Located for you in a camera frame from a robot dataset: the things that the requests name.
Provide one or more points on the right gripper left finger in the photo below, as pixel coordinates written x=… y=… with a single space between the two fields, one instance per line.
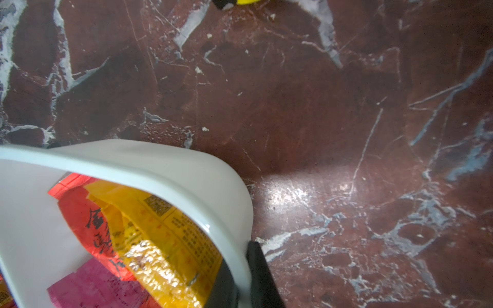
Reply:
x=224 y=293

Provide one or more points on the yellow black tape measure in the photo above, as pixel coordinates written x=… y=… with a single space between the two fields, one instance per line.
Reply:
x=228 y=4

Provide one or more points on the large yellow tea bag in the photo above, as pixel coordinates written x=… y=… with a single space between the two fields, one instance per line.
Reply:
x=165 y=250

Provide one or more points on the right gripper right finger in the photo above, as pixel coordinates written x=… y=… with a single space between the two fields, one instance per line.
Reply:
x=264 y=292

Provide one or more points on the red tea bag pile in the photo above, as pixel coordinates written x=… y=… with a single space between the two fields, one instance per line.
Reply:
x=87 y=222

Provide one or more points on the white plastic storage box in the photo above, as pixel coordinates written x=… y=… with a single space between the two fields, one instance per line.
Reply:
x=38 y=248

